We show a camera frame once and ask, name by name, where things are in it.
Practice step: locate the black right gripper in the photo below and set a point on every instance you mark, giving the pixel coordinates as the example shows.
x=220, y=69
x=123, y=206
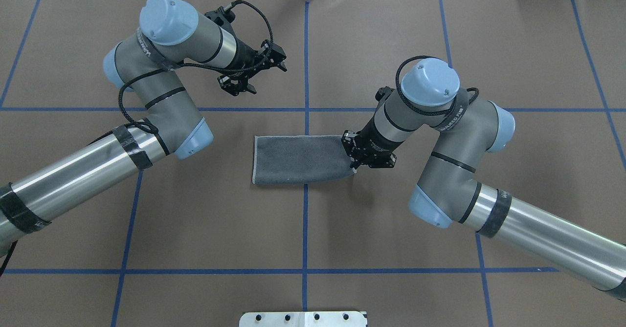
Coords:
x=374, y=141

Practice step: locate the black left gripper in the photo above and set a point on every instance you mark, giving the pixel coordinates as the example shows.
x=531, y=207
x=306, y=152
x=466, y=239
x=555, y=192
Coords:
x=244, y=58

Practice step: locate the pink and grey towel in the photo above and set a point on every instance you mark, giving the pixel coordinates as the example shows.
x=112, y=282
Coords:
x=299, y=159

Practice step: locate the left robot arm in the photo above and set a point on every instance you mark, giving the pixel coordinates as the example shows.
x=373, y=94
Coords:
x=162, y=118

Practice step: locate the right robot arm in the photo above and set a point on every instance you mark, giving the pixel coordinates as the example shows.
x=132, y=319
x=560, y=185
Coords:
x=428, y=92

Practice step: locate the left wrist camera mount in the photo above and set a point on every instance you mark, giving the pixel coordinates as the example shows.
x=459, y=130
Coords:
x=223, y=17

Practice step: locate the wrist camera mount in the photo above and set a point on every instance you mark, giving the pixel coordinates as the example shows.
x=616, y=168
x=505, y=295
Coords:
x=223, y=17
x=382, y=94

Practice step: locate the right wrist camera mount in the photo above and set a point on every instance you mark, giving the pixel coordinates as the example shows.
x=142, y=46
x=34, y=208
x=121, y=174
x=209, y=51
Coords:
x=382, y=94

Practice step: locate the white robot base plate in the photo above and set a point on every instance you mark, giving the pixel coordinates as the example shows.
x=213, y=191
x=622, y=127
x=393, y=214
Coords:
x=304, y=319

